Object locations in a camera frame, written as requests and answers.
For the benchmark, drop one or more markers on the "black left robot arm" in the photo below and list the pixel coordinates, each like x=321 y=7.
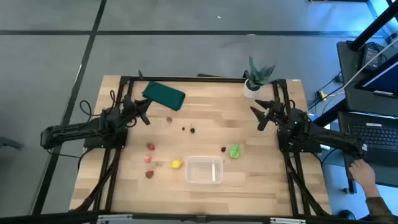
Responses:
x=71 y=132

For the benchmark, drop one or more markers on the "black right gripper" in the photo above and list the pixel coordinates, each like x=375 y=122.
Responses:
x=276 y=112

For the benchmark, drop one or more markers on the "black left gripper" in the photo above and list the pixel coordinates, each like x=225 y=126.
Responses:
x=129 y=107

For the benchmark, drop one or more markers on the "bright red toy strawberry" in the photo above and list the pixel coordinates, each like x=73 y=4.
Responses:
x=151 y=147

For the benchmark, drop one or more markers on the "clear plastic tupperware container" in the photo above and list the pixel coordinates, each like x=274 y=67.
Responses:
x=204 y=170

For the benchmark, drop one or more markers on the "black metal desk bar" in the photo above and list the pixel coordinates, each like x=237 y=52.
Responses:
x=329 y=114
x=373 y=28

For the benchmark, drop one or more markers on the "folded dark green cloth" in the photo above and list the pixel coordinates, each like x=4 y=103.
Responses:
x=163 y=95

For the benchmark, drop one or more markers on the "person's forearm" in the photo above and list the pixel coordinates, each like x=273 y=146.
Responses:
x=381 y=210

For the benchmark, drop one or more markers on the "black laptop keyboard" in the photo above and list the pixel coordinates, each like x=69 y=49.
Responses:
x=376 y=137

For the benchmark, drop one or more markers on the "black power adapter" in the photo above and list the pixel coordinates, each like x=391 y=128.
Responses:
x=370 y=54

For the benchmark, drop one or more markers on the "brown toy nut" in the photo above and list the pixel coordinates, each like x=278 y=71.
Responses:
x=169 y=119

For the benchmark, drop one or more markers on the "pink toy strawberry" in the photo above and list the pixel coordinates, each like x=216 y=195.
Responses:
x=147 y=160

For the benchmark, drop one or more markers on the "green toy starfruit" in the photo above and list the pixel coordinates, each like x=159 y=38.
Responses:
x=234 y=151

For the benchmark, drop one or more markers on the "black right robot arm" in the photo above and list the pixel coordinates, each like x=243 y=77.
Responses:
x=329 y=137

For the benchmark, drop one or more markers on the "dark red toy strawberry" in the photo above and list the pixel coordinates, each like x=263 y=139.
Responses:
x=149 y=175

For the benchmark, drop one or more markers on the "green spiky succulent plant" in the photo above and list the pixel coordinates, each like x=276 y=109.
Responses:
x=258 y=77

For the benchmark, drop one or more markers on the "yellow toy lemon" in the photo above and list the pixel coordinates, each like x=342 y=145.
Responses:
x=176 y=164

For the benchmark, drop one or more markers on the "person's hand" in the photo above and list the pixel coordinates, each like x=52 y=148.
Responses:
x=362 y=174

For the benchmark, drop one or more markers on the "black aluminium table frame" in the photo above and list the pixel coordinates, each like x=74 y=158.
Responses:
x=186 y=79

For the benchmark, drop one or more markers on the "black desk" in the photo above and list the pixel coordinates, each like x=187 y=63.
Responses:
x=349 y=102

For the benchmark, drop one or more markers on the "black computer monitor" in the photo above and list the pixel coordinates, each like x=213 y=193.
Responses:
x=384 y=79

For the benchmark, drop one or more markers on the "white plant pot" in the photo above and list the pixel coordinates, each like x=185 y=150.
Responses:
x=250 y=92

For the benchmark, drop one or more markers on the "yellow power plug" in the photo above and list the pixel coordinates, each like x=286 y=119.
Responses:
x=322 y=94

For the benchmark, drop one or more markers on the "red toy cherry with stem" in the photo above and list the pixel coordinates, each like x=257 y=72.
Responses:
x=223 y=149

